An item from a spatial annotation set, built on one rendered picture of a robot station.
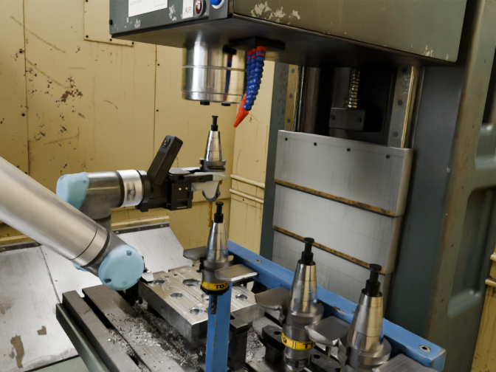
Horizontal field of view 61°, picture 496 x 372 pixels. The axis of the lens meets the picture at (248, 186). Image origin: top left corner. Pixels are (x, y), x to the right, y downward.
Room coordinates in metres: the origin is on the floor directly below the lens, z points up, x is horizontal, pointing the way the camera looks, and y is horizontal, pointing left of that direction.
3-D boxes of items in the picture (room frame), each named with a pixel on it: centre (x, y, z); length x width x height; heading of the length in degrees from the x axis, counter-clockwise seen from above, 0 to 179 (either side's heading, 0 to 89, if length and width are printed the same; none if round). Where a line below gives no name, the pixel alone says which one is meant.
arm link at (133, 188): (0.85, 0.25, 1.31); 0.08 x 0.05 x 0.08; 39
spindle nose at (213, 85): (0.99, 0.09, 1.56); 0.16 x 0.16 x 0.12
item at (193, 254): (0.78, 0.08, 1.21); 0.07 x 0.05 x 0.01; 129
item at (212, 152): (0.99, 0.09, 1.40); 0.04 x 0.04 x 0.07
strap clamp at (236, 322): (0.92, 0.03, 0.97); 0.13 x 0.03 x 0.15; 39
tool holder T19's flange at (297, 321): (0.57, -0.09, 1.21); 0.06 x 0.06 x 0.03
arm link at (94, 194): (0.80, 0.31, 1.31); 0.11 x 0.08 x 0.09; 129
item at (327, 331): (0.53, -0.13, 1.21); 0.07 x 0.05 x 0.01; 129
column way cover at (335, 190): (1.27, -0.26, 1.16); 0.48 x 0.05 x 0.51; 39
